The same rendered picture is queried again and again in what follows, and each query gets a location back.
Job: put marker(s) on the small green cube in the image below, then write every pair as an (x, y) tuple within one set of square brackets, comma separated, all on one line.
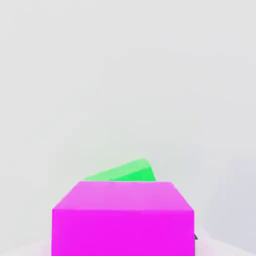
[(138, 173)]

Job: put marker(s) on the small magenta cube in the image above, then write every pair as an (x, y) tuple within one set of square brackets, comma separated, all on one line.
[(123, 230)]

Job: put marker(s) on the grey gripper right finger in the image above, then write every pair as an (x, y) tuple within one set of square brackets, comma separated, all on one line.
[(208, 247)]

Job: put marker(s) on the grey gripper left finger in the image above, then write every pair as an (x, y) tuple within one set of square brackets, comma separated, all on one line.
[(41, 250)]

